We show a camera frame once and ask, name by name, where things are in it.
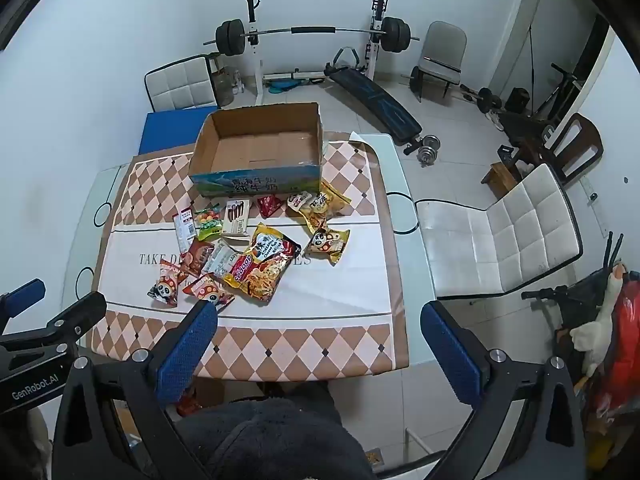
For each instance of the teal balance disc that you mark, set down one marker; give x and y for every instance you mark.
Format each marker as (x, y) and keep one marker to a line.
(280, 85)

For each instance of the checkered brown printed tablecloth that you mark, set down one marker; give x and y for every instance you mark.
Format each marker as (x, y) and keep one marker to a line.
(320, 290)

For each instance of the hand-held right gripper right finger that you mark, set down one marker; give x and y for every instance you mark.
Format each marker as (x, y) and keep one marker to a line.
(450, 355)

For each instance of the long barbell with black plates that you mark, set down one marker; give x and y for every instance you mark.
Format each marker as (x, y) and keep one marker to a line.
(312, 30)

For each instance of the orange mushroom snack packet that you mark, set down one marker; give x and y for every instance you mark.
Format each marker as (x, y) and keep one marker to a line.
(207, 287)

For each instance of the black speaker box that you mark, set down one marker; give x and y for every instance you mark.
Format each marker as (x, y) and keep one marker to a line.
(517, 101)

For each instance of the yellow bread bag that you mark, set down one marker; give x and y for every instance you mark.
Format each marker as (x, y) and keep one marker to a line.
(325, 205)

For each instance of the yellow panda snack packet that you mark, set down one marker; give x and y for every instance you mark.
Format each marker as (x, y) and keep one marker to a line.
(327, 242)

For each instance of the clear white bread packet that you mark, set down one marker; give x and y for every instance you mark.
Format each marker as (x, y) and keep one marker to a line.
(220, 257)

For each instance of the cardboard box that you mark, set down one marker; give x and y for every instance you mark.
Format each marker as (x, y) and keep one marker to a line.
(250, 150)

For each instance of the clear water jug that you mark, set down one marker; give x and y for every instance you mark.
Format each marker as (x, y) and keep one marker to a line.
(223, 87)

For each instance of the black sit-up bench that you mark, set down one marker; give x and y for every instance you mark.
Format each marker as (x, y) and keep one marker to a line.
(380, 100)

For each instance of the small white red snack packet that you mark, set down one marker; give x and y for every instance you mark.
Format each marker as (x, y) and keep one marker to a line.
(298, 200)

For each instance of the white barcode snack packet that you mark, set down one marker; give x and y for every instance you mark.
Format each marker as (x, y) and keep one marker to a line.
(185, 227)

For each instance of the white chocolate stick box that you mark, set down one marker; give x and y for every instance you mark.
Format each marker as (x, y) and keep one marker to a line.
(235, 220)

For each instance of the white padded chair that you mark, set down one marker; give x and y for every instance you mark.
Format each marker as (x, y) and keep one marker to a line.
(180, 82)
(520, 225)

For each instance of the red panda snack packet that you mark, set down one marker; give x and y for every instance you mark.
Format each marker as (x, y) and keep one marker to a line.
(165, 285)

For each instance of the green candy bag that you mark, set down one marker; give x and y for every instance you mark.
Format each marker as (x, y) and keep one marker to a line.
(209, 224)

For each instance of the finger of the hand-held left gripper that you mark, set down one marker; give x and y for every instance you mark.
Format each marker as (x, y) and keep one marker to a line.
(25, 291)
(75, 315)

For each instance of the large instant noodle packet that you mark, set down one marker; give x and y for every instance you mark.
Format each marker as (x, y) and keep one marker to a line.
(265, 265)

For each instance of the person's dark clothing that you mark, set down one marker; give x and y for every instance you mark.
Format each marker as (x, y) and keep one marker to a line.
(270, 435)

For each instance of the brown red snack packet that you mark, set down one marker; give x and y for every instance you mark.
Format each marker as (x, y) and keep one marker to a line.
(196, 256)

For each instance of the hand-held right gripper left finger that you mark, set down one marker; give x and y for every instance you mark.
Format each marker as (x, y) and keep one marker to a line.
(190, 345)

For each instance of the white plush goose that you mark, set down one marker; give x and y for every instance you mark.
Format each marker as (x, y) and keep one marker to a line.
(597, 330)

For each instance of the dark wooden chair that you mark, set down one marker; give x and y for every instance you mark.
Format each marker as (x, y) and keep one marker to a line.
(587, 142)

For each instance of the black exercise machine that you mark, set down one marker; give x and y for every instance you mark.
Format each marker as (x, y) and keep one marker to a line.
(522, 127)

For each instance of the grey chair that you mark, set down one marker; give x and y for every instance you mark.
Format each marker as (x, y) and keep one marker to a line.
(442, 45)

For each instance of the red bag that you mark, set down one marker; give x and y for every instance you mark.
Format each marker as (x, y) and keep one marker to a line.
(625, 350)

